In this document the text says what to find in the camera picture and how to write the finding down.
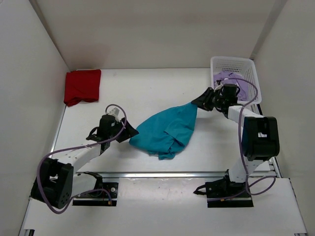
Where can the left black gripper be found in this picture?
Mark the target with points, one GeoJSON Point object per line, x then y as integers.
{"type": "Point", "coordinates": [128, 132]}

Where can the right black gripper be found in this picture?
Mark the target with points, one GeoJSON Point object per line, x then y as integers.
{"type": "Point", "coordinates": [204, 102]}

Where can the teal t shirt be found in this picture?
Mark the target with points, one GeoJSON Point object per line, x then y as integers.
{"type": "Point", "coordinates": [166, 133]}

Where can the red t shirt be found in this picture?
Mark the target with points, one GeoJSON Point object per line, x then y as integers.
{"type": "Point", "coordinates": [81, 85]}

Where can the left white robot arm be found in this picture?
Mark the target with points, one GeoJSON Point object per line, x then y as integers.
{"type": "Point", "coordinates": [58, 180]}

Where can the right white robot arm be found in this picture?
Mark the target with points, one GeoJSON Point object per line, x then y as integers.
{"type": "Point", "coordinates": [258, 141]}

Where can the lavender cloth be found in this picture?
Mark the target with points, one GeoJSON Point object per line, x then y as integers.
{"type": "Point", "coordinates": [225, 77]}

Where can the white plastic basket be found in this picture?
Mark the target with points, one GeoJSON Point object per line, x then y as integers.
{"type": "Point", "coordinates": [239, 71]}

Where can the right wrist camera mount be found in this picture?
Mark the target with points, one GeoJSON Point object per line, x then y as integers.
{"type": "Point", "coordinates": [218, 87]}

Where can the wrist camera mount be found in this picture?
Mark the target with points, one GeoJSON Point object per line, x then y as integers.
{"type": "Point", "coordinates": [115, 113]}
{"type": "Point", "coordinates": [218, 87]}

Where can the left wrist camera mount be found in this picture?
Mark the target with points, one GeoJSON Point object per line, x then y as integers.
{"type": "Point", "coordinates": [115, 113]}

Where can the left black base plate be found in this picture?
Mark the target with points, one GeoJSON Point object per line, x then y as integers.
{"type": "Point", "coordinates": [100, 198]}

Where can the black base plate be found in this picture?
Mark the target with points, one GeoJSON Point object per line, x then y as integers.
{"type": "Point", "coordinates": [100, 198]}
{"type": "Point", "coordinates": [221, 194]}

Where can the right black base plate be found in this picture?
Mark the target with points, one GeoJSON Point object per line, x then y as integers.
{"type": "Point", "coordinates": [221, 194]}

